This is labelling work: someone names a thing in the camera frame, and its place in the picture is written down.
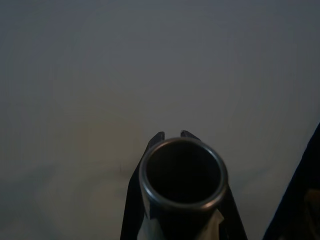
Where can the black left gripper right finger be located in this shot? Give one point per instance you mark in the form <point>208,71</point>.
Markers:
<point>186,134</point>

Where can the black fabric panel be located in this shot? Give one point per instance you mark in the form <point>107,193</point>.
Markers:
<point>295,200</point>

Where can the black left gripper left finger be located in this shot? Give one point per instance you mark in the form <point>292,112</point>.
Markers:
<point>132,200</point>

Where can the black broom with white head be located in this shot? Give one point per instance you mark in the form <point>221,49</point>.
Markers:
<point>180,222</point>

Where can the brown cardboard box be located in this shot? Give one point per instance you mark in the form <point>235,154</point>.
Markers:
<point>313,197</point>

